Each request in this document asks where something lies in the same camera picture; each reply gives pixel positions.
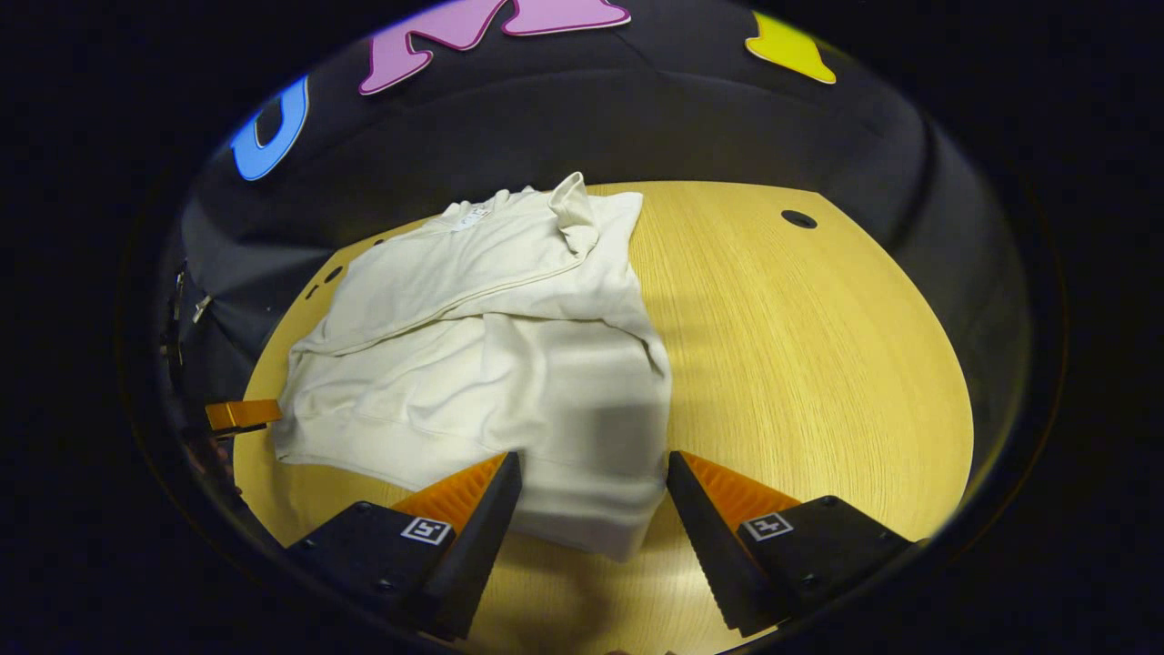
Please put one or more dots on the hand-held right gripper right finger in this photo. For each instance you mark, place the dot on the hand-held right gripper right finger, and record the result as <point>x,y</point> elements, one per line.
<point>705,546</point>

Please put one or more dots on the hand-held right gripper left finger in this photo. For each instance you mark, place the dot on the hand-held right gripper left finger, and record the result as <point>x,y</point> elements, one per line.
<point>477,546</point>

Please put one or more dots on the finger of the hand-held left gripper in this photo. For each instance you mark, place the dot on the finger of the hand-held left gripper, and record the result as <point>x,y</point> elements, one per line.
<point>241,414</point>

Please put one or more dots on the white sweatshirt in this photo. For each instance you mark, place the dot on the white sweatshirt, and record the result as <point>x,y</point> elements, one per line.
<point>482,364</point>

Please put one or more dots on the small white tag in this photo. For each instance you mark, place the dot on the small white tag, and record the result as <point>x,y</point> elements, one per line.
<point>201,309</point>

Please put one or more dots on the black backdrop cloth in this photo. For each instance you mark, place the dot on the black backdrop cloth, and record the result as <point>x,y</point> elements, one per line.
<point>564,136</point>

